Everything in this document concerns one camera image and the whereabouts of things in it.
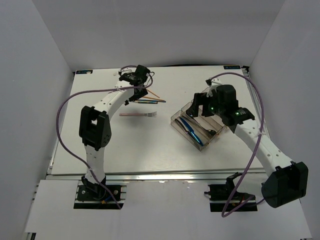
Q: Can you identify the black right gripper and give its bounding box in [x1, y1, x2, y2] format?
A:
[188, 92, 225, 118]

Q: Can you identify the dark blue chopstick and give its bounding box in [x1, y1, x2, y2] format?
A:
[135, 99, 158, 104]

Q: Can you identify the pink handled fork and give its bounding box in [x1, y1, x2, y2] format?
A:
[119, 111, 157, 117]

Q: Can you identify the blue knife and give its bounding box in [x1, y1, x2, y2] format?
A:
[179, 116, 203, 146]

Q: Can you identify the black knife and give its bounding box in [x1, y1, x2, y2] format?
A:
[174, 118, 189, 134]

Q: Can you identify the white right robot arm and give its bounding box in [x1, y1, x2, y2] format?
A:
[186, 84, 309, 208]

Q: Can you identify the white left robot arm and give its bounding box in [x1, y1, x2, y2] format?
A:
[79, 65, 151, 200]

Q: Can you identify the orange blue-tipped chopstick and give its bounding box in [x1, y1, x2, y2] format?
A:
[142, 96, 167, 103]

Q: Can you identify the right corner marker sticker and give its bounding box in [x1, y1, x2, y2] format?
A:
[223, 65, 241, 70]

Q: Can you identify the corner marker sticker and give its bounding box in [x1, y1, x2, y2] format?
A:
[75, 69, 93, 75]
[223, 65, 241, 70]

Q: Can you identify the clear compartment utensil tray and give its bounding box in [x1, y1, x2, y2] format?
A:
[170, 101, 227, 152]

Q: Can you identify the left corner marker sticker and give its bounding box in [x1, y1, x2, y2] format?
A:
[75, 69, 93, 75]

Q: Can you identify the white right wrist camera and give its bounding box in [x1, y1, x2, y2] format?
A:
[205, 77, 222, 98]

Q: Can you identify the aluminium table frame rail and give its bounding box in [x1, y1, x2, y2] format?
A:
[241, 66, 286, 181]

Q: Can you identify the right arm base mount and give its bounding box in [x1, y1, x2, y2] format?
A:
[204, 172, 258, 213]

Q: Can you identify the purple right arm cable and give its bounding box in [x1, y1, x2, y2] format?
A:
[204, 72, 266, 218]

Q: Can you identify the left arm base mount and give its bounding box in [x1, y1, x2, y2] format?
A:
[73, 176, 127, 210]

